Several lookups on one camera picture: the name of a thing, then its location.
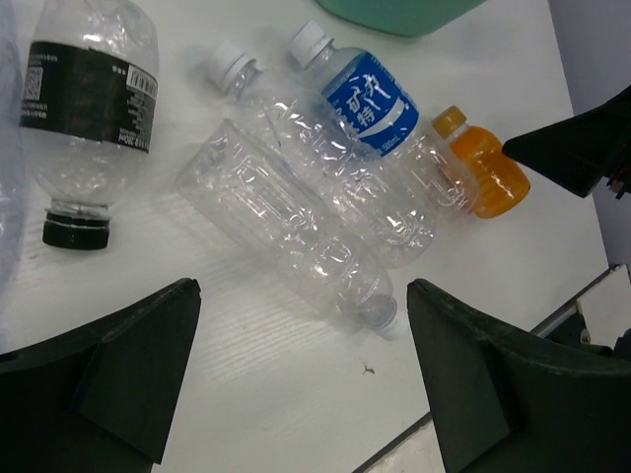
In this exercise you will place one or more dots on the black-label clear bottle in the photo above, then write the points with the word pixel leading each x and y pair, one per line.
pixel 88 107

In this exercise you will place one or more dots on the white-cap blue-label drink bottle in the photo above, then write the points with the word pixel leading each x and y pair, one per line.
pixel 360 88

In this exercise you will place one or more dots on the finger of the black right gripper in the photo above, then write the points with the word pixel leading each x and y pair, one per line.
pixel 576 153

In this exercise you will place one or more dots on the green plastic bin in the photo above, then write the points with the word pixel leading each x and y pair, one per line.
pixel 407 18

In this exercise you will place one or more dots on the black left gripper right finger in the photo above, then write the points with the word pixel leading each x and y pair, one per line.
pixel 505 400

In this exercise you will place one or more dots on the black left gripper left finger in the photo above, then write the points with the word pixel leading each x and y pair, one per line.
pixel 100 397

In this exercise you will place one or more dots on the small orange juice bottle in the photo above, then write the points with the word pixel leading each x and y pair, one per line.
pixel 502 183

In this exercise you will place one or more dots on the clear ribbed bottle white cap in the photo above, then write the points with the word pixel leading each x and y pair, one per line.
pixel 246 189

